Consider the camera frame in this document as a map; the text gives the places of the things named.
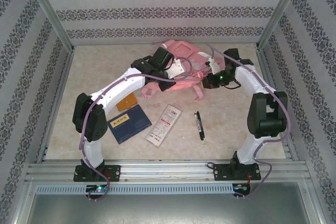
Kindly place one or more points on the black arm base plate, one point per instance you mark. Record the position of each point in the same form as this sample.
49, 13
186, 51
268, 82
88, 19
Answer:
115, 172
220, 174

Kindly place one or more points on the aluminium frame post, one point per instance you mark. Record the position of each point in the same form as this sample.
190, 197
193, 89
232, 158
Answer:
281, 11
50, 11

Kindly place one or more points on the clear stationery pack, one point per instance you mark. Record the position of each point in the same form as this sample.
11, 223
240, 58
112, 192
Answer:
164, 127

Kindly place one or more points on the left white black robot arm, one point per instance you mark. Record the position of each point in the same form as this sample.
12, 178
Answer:
123, 85

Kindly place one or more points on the grey metal panel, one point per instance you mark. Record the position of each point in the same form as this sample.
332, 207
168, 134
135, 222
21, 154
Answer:
168, 208

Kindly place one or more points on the controller board with led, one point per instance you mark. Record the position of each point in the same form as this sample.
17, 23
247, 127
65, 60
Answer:
241, 187
98, 189

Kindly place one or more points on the pink backpack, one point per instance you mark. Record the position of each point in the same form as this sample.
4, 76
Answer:
183, 51

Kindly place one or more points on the aluminium side rail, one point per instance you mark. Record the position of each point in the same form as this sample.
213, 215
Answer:
263, 58
56, 103

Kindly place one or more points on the aluminium mounting rail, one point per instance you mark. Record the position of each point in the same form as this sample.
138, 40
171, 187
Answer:
162, 170

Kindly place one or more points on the blue book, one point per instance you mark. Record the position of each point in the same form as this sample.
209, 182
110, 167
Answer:
131, 127

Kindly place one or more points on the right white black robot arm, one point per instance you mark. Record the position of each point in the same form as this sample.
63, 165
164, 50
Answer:
253, 81

